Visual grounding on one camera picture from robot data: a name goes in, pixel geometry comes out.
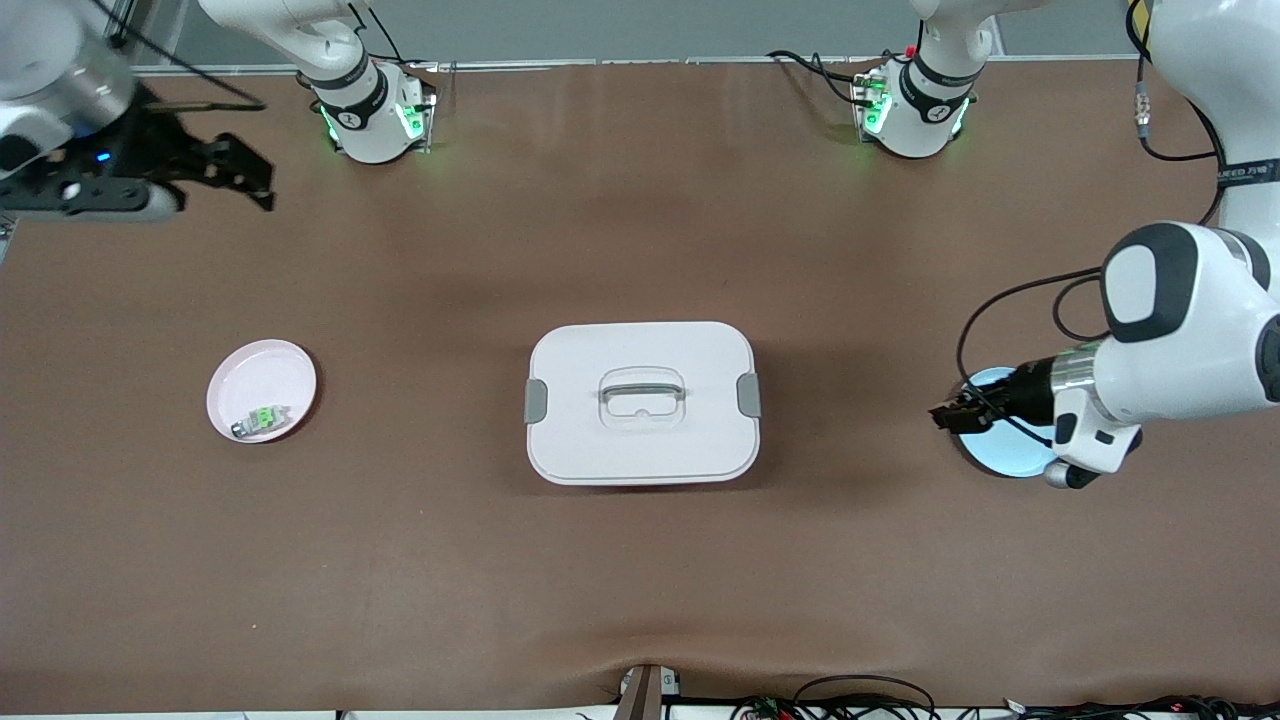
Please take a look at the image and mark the light blue round plate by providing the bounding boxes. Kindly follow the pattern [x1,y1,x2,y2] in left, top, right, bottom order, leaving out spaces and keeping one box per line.
[953,366,1063,479]

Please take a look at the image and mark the pink round plate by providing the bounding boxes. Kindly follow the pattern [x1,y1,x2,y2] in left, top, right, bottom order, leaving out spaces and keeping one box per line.
[206,339,319,444]

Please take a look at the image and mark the white lidded storage box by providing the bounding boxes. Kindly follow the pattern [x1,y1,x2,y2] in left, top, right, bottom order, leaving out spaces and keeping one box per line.
[524,321,762,487]

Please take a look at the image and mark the brown table mat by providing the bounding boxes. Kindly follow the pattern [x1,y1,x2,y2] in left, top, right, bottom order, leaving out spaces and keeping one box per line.
[0,58,1280,716]

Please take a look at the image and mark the green and grey switch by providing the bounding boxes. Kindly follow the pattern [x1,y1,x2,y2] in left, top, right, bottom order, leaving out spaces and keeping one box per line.
[231,404,293,441]

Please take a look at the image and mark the black looped cable bundle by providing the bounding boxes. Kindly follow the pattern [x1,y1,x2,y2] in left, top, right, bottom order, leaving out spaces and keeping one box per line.
[730,675,941,720]

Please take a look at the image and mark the black cable bundle with plugs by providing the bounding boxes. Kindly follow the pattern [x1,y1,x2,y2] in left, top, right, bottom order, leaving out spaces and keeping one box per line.
[1000,694,1280,720]

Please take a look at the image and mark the black left base cable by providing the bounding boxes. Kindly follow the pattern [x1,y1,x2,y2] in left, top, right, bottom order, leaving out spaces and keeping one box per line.
[766,48,886,107]

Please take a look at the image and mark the aluminium table edge rail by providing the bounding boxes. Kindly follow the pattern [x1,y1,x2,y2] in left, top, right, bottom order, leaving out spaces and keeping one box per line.
[135,52,1136,77]

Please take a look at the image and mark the metal bracket with post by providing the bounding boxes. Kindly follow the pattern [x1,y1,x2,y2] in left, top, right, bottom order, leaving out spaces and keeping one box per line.
[615,663,683,720]

